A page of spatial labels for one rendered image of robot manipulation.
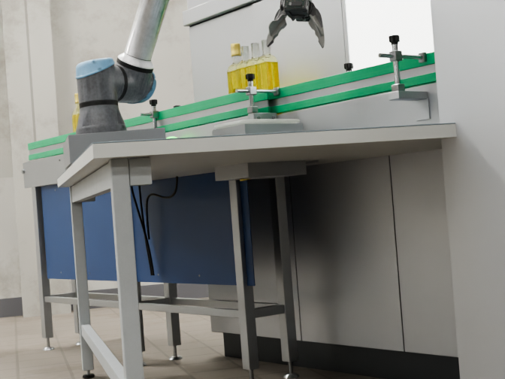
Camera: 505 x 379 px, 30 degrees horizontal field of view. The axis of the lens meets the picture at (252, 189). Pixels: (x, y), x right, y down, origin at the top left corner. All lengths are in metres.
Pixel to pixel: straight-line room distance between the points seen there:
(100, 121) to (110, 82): 0.13
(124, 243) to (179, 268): 1.36
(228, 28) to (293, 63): 0.45
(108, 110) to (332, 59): 0.78
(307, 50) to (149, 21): 0.61
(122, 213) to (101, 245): 1.86
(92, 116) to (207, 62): 1.04
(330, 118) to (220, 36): 0.95
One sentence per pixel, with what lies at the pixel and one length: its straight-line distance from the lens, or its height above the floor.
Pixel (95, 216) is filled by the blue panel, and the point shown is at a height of 0.60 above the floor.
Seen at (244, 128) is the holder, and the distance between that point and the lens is 2.74.
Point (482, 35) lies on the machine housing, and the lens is 2.26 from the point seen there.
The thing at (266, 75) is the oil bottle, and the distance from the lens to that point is 3.16.
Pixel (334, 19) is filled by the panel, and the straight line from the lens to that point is 3.13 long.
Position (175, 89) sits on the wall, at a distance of 6.49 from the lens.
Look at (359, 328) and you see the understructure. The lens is 3.15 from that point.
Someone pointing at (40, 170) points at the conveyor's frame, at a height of 0.83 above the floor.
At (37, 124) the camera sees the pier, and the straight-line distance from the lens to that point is 6.20.
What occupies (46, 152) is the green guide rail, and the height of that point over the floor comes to 0.90.
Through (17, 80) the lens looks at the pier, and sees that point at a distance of 6.23.
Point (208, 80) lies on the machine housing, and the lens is 3.75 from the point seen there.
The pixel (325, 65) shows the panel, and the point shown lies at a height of 1.04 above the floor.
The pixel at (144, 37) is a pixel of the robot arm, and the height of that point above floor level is 1.12.
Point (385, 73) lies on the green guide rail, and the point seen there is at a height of 0.94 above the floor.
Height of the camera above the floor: 0.58
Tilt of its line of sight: 1 degrees up
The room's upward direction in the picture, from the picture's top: 4 degrees counter-clockwise
